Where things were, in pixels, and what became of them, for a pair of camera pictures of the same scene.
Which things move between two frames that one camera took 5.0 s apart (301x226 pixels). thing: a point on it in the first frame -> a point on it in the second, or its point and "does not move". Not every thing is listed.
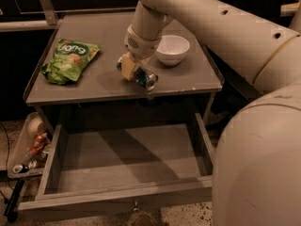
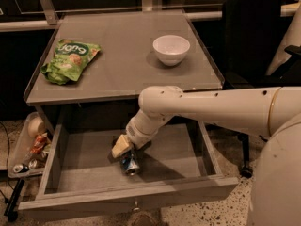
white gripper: x=140 y=47 -> x=136 y=136
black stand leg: x=9 y=212 does not move
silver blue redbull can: x=141 y=77 -> x=129 y=163
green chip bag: x=69 y=61 does not move
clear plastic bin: x=30 y=154 does not move
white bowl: x=171 y=49 does not move
